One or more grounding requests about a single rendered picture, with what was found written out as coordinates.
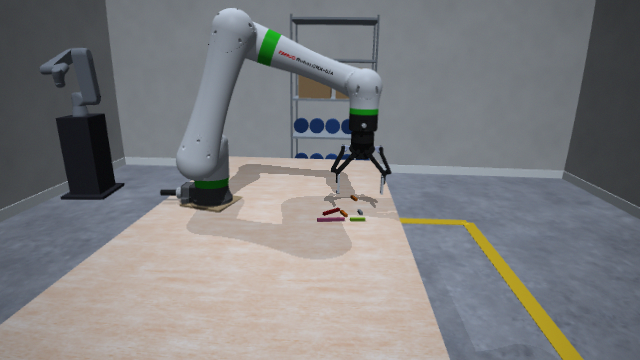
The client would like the pink rod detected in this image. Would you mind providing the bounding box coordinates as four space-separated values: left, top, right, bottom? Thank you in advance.
317 217 345 222

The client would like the dark red rod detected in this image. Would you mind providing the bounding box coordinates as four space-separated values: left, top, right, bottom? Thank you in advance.
323 208 340 216

